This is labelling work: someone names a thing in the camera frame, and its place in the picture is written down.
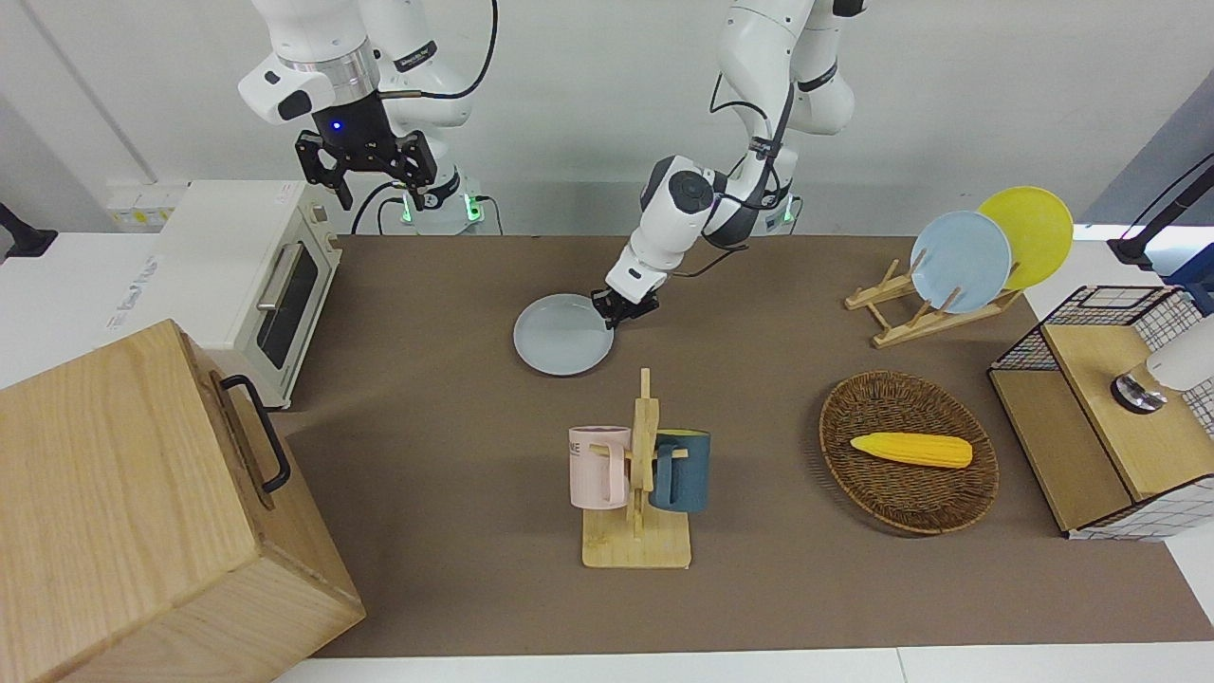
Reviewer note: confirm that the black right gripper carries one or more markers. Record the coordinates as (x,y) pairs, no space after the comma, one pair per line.
(360,142)

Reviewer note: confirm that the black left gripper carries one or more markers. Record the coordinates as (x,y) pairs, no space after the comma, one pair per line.
(631,304)

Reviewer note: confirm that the gray round plate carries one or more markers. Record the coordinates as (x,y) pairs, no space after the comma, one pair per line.
(560,346)

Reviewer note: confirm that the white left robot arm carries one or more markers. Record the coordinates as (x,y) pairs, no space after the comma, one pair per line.
(673,218)

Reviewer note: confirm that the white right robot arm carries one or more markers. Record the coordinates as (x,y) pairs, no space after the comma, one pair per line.
(322,57)

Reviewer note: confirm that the wooden plate rack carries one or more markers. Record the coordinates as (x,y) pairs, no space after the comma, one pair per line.
(910,327)

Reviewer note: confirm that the light blue plate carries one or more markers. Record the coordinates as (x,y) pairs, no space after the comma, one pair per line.
(960,261)

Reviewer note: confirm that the yellow plate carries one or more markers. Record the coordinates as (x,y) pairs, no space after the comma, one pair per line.
(1039,228)

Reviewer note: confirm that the pink mug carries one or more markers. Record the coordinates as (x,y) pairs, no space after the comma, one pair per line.
(596,470)

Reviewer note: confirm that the dark blue mug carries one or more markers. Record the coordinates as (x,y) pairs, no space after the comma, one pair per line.
(688,474)

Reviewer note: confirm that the white toaster oven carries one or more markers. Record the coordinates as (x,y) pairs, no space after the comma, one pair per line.
(218,275)

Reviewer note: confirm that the wooden mug tree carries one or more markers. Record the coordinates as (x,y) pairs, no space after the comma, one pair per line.
(635,543)

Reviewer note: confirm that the yellow corn cob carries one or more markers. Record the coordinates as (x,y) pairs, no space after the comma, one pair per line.
(910,449)

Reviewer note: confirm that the brown table mat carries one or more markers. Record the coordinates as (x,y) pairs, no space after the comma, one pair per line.
(455,588)

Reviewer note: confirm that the brown wicker basket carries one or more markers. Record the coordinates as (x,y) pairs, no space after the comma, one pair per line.
(901,498)

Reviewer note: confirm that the white cylindrical bottle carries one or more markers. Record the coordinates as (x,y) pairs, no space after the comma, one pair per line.
(1181,365)

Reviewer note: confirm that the white wall socket strip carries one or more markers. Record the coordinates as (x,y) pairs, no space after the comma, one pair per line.
(142,209)

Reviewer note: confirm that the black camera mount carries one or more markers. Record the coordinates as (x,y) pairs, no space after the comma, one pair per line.
(24,237)

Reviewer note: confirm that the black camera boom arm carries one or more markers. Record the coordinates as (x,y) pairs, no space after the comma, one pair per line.
(1152,232)

